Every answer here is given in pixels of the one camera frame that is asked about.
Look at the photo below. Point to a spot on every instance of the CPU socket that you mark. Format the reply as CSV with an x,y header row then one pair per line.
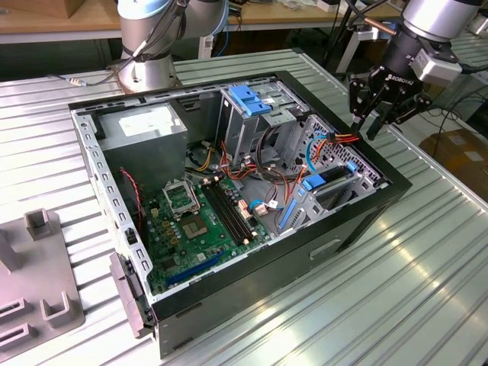
x,y
194,228

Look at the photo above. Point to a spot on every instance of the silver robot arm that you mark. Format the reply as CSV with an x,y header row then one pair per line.
x,y
141,57

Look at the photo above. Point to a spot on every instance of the blue expansion slot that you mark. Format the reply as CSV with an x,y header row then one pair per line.
x,y
194,268

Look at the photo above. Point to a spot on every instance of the green motherboard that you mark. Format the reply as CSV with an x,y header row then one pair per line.
x,y
213,248

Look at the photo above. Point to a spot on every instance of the blue plastic drive latch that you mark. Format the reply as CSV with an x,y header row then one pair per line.
x,y
248,100

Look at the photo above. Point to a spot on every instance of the white plug connector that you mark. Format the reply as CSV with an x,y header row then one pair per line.
x,y
260,210

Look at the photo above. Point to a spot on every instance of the grey parts rack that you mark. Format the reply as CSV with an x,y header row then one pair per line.
x,y
38,267

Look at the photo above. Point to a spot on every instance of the black PC case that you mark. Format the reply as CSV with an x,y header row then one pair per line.
x,y
267,274

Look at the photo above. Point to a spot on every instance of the metal drive cage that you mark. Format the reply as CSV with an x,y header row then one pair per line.
x,y
244,137

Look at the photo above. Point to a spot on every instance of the wooden desk white legs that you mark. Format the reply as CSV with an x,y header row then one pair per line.
x,y
289,17

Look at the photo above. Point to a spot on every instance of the metal disk bay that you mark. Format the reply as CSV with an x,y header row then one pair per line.
x,y
366,183

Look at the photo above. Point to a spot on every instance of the black case fan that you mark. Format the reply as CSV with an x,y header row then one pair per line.
x,y
131,198

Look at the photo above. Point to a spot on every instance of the grey power supply unit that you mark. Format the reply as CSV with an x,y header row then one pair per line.
x,y
145,160

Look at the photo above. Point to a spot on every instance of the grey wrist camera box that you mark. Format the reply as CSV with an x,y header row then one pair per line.
x,y
434,68

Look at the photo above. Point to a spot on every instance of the brown cardboard box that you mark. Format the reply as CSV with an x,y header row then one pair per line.
x,y
457,152

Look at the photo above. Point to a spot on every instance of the grey case bezel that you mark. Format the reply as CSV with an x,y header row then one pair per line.
x,y
127,289

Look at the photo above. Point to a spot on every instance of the metal slat side table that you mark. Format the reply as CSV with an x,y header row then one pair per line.
x,y
478,53

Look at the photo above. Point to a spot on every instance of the black RAM slot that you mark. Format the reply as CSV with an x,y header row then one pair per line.
x,y
235,210
225,218

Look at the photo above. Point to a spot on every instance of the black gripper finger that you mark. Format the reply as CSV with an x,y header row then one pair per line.
x,y
360,95
404,108

